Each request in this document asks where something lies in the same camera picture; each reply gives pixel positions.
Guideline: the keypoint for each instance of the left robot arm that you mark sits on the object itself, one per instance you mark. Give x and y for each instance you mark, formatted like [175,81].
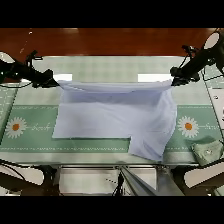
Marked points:
[16,70]

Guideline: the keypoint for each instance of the pale green garment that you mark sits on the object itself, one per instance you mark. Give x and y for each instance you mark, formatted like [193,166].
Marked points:
[208,151]

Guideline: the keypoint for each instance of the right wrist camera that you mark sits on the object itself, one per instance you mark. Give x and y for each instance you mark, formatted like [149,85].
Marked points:
[189,51]

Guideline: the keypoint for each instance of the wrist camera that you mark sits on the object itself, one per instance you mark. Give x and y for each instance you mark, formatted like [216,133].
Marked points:
[32,56]
[189,51]

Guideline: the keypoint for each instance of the silver frame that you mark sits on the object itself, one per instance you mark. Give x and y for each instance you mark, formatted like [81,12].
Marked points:
[140,183]

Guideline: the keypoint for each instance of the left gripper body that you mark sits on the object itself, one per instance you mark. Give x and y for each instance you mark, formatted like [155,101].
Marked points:
[45,79]

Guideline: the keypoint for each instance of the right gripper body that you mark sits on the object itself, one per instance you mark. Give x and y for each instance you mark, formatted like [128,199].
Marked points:
[183,75]

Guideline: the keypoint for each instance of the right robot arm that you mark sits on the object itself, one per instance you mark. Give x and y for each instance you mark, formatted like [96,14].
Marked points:
[213,53]

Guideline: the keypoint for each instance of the light blue shirt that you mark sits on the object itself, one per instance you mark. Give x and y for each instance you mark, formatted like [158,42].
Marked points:
[113,116]

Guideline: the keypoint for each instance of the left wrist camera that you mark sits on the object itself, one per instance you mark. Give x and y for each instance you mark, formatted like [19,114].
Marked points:
[32,56]

